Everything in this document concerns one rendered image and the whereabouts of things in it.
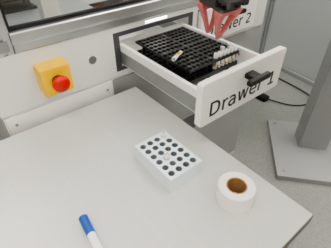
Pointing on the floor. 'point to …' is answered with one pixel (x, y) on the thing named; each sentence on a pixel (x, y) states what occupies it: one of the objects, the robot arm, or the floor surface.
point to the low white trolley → (128, 186)
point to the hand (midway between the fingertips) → (214, 32)
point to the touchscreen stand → (306, 136)
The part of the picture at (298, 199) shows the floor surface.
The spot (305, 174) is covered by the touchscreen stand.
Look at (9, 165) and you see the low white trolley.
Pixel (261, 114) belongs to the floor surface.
